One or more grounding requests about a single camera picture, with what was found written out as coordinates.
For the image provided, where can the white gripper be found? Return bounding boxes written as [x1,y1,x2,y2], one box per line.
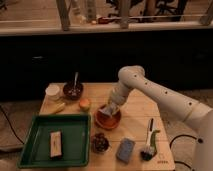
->
[109,84,130,108]

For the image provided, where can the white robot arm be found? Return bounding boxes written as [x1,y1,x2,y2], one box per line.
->
[108,66,213,171]

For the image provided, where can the red bowl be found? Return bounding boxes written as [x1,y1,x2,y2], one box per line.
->
[94,105,121,130]

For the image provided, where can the dark bowl with spoon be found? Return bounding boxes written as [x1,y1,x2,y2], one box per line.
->
[63,82,83,100]

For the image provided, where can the orange fruit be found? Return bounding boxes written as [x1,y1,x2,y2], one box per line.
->
[79,98,91,111]

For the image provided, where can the metal spoon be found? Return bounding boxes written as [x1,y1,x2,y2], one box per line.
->
[72,72,79,96]

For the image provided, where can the blue sponge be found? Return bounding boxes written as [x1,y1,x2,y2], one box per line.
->
[116,138,135,164]

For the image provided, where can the green plastic tray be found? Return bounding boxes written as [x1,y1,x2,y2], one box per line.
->
[18,114,91,169]

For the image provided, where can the yellow banana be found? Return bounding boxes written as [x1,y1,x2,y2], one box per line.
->
[50,103,65,114]

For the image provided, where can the green white dish brush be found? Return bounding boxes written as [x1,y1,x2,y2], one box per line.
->
[140,118,159,161]

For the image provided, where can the white cup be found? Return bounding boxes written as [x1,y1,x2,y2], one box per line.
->
[45,85,60,100]

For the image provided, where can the wooden block in tray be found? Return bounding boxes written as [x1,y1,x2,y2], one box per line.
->
[50,131,62,158]

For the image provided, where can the black cable right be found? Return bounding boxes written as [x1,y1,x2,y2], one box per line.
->
[169,134,198,169]

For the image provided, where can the black cable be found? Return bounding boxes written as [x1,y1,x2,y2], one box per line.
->
[0,104,25,145]
[169,134,198,169]

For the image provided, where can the black cable left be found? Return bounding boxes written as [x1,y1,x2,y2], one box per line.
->
[0,104,25,145]

